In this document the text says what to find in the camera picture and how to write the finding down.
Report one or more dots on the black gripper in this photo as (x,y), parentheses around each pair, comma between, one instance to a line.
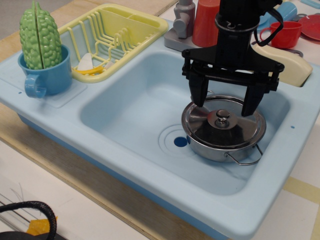
(233,65)

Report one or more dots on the steel pot lid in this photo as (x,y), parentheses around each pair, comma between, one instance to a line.
(219,123)

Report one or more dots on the steel pot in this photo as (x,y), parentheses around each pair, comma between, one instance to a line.
(244,157)

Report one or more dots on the red plastic tumbler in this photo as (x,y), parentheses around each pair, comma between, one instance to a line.
(205,32)

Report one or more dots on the grey toy faucet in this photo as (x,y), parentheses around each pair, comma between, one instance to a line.
(180,36)

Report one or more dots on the cream plastic detergent bottle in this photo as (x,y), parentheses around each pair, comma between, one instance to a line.
(296,69)

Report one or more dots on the red plastic cup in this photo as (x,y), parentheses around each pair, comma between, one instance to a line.
(286,38)

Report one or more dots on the blue plastic tumbler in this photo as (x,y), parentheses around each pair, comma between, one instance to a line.
(287,10)

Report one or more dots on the red plastic plate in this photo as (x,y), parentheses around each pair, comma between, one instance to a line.
(311,26)

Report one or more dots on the light blue toy sink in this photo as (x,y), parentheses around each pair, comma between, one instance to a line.
(129,123)

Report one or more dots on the yellow plastic utensil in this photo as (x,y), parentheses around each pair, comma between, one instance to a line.
(94,71)

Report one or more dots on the yellow dish drying rack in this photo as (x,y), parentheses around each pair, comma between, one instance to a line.
(113,35)

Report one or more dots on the blue plastic mug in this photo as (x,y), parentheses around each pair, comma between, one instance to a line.
(50,81)

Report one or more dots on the green bitter melon toy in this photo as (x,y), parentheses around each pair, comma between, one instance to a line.
(39,38)

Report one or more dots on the yellow tape piece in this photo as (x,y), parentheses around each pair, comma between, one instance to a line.
(38,227)

